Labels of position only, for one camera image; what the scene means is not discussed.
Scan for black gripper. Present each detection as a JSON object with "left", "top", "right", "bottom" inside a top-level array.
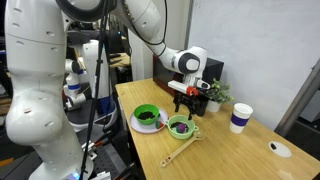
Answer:
[{"left": 173, "top": 91, "right": 201, "bottom": 121}]

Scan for purple toy grapes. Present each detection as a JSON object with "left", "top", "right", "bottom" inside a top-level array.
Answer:
[{"left": 175, "top": 122, "right": 187, "bottom": 134}]

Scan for coffee beans in pot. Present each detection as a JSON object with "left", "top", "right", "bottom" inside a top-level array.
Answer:
[{"left": 170, "top": 121, "right": 189, "bottom": 134}]

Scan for light green pot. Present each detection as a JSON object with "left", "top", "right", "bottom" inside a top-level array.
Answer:
[{"left": 165, "top": 114, "right": 200, "bottom": 140}]

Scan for white round plate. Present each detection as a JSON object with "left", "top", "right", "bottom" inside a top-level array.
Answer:
[{"left": 129, "top": 108, "right": 169, "bottom": 135}]

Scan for black cylindrical container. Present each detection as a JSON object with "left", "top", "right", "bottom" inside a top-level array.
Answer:
[{"left": 195, "top": 94, "right": 210, "bottom": 118}]

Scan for small potted green plant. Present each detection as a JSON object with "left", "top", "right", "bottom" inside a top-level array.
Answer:
[{"left": 206, "top": 78, "right": 235, "bottom": 113}]

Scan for cream wooden spoon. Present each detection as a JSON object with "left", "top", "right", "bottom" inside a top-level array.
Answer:
[{"left": 159, "top": 130, "right": 207, "bottom": 169}]

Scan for bright green bowl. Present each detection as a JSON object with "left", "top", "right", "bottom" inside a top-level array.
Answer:
[{"left": 133, "top": 103, "right": 161, "bottom": 126}]

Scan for black box monitor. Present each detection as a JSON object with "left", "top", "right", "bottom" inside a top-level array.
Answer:
[{"left": 152, "top": 54, "right": 225, "bottom": 98}]

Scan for white paper cup purple band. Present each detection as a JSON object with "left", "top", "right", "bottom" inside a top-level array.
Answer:
[{"left": 229, "top": 102, "right": 254, "bottom": 135}]

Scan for white blue background robot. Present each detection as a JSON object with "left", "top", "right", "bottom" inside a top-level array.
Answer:
[{"left": 63, "top": 39, "right": 118, "bottom": 133}]

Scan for white round table grommet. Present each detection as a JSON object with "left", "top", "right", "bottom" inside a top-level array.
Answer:
[{"left": 268, "top": 140, "right": 292, "bottom": 158}]

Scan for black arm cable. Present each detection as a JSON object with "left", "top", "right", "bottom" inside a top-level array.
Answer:
[{"left": 128, "top": 0, "right": 168, "bottom": 47}]

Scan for black hanging cable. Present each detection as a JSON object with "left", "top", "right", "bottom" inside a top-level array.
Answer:
[{"left": 79, "top": 0, "right": 111, "bottom": 180}]

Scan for grey metal post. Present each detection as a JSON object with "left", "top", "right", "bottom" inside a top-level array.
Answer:
[{"left": 273, "top": 58, "right": 320, "bottom": 138}]

